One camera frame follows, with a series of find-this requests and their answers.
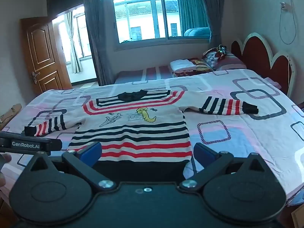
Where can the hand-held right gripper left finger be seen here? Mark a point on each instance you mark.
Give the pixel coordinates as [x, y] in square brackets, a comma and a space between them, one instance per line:
[91, 151]

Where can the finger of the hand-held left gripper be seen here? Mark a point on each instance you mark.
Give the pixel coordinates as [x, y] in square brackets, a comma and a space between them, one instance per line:
[28, 144]

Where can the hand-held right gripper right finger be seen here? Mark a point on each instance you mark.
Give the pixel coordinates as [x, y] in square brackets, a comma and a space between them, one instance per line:
[201, 153]

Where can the striped knit sweater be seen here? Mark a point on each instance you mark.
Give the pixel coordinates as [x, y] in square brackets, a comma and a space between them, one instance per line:
[142, 133]

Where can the person's left hand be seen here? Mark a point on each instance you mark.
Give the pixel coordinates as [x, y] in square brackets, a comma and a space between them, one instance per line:
[8, 158]

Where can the wooden furniture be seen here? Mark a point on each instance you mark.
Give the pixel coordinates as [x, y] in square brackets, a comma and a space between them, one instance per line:
[9, 115]

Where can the patterned bed sheet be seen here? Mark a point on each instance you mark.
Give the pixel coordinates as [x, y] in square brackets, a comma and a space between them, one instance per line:
[249, 135]

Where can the red and yellow folded blanket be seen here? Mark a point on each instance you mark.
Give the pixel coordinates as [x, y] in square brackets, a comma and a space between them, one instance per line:
[201, 67]

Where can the wooden door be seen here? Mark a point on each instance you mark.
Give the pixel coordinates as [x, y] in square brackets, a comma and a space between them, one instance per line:
[45, 57]

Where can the white folded cloth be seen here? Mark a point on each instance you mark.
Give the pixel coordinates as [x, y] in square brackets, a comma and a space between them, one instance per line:
[181, 64]

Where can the striped mattress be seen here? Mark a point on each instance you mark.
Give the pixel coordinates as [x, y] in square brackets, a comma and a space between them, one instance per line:
[147, 73]

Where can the striped pillow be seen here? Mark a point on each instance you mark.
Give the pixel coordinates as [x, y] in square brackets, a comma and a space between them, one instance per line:
[228, 60]

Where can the pink cloth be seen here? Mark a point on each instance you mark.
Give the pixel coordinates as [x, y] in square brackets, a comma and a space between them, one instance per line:
[270, 82]

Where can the colourful crumpled cloth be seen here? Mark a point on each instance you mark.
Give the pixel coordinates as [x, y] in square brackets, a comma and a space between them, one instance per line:
[220, 50]

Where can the white sheer curtain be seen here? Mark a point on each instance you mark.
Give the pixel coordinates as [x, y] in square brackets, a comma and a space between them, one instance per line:
[73, 45]

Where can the red and white headboard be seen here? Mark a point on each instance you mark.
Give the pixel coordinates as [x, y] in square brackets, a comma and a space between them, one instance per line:
[257, 52]

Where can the grey curtain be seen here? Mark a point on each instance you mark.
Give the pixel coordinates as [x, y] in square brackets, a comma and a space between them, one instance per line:
[96, 33]
[204, 7]

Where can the blue blanket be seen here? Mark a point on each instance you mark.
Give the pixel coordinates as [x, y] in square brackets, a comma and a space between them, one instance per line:
[197, 32]

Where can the sliding glass window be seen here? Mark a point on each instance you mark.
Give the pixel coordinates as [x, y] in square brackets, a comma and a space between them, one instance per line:
[154, 16]

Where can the wall hook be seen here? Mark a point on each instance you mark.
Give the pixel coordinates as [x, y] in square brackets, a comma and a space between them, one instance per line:
[283, 6]

